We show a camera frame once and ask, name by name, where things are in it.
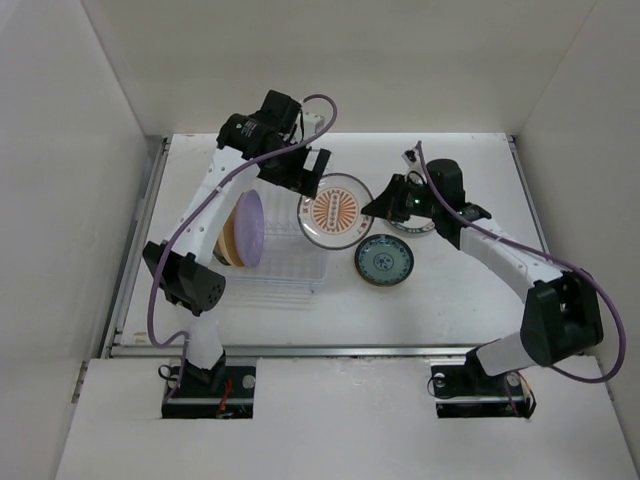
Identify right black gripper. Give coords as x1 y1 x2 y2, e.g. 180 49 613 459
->
362 173 442 223

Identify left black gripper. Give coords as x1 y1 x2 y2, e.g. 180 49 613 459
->
256 134 328 199

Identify white plate dark lettered rim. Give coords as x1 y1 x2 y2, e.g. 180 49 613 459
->
386 216 435 238

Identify purple rimmed patterned plate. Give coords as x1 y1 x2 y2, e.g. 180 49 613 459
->
297 173 373 251

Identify dark green rimmed plate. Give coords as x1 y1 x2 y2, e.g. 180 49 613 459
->
354 234 415 287

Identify plain purple plate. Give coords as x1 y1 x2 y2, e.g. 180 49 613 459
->
234 190 265 268

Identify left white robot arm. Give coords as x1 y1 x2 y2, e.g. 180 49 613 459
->
143 90 338 399

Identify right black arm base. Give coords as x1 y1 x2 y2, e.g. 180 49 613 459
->
427 364 537 420

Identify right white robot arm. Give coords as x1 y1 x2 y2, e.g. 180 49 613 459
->
361 159 604 394

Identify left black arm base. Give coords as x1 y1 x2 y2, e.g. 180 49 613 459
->
157 355 257 420

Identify beige orange plate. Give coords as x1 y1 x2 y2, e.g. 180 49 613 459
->
217 216 244 267

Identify white wire dish rack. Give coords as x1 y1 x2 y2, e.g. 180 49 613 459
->
211 179 328 290

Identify aluminium table front rail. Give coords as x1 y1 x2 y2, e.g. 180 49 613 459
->
107 344 473 358

